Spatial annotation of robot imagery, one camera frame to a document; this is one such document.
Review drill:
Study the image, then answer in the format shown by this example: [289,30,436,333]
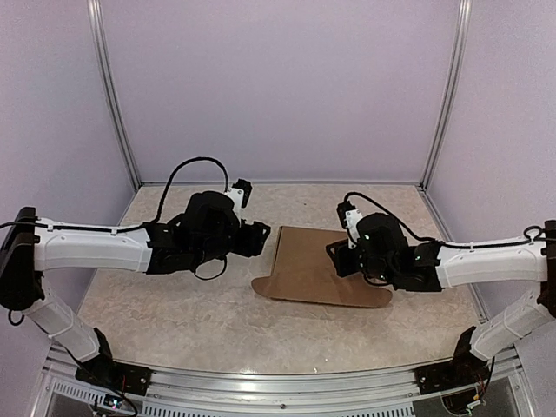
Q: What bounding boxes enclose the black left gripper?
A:
[194,221,271,267]

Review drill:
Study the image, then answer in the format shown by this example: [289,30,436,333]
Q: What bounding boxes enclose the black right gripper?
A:
[326,238,396,284]

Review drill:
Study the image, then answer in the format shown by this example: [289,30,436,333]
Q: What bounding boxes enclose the brown cardboard box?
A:
[251,226,393,308]

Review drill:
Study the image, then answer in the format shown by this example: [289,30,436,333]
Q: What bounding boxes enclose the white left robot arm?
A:
[1,189,271,387]

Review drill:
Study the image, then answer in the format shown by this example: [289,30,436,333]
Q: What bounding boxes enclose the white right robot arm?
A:
[326,209,555,386]

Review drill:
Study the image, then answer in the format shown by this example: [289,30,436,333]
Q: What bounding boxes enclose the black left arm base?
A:
[76,328,152,396]

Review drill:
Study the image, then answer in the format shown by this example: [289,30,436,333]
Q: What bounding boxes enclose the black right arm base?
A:
[414,326,490,394]

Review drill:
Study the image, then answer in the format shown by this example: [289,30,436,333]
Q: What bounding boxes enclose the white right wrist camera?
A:
[336,201,362,249]

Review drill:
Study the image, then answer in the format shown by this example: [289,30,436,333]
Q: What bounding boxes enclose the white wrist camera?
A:
[225,179,253,218]
[336,201,362,249]

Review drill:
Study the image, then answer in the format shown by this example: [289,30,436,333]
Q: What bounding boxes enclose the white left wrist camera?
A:
[225,179,253,218]

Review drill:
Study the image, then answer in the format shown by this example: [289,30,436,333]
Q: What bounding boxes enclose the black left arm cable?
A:
[0,156,231,327]

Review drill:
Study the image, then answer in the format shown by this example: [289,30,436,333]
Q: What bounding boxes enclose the front aluminium frame rail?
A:
[26,345,537,416]

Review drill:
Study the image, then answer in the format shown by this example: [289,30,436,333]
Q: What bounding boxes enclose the left aluminium frame post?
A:
[87,0,142,192]

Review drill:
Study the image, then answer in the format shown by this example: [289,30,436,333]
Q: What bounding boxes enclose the aluminium frame post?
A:
[87,0,142,192]
[420,0,473,194]

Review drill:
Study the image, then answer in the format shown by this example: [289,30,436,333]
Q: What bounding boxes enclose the right aluminium frame post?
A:
[420,0,473,194]

